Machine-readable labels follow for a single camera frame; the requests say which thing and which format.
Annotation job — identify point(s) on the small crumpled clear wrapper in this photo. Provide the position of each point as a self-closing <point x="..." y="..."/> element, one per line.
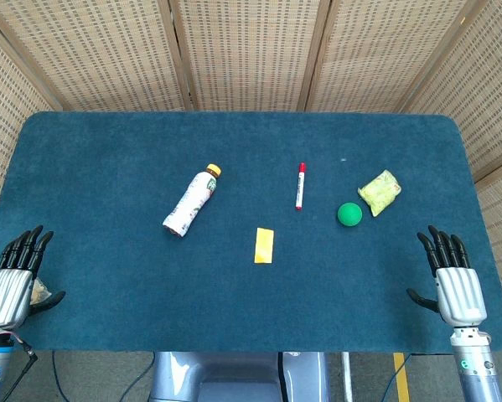
<point x="39" y="292"/>

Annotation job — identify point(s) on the white pole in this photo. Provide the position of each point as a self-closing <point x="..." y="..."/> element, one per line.
<point x="347" y="377"/>

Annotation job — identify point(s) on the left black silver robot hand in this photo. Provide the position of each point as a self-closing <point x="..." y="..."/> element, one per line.
<point x="5" y="293"/>

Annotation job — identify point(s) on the white bottle with yellow cap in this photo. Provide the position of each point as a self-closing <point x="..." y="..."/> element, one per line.
<point x="191" y="201"/>

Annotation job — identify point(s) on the green ball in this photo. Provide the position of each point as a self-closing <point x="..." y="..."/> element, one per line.
<point x="350" y="214"/>

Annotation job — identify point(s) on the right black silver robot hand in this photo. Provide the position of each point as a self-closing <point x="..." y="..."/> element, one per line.
<point x="460" y="293"/>

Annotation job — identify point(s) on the red capped white marker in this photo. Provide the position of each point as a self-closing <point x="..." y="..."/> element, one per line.
<point x="300" y="187"/>

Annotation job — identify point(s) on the yellow green snack packet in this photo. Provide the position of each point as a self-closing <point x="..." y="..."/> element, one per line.
<point x="380" y="192"/>

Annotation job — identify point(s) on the right blue silver robot arm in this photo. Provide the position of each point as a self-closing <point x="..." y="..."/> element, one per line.
<point x="477" y="372"/>

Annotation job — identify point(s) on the blue grey robot torso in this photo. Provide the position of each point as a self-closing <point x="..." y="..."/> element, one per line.
<point x="238" y="377"/>

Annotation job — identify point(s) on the woven bamboo screen panel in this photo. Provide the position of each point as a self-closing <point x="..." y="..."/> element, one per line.
<point x="489" y="104"/>
<point x="99" y="54"/>
<point x="250" y="54"/>
<point x="7" y="125"/>
<point x="384" y="54"/>

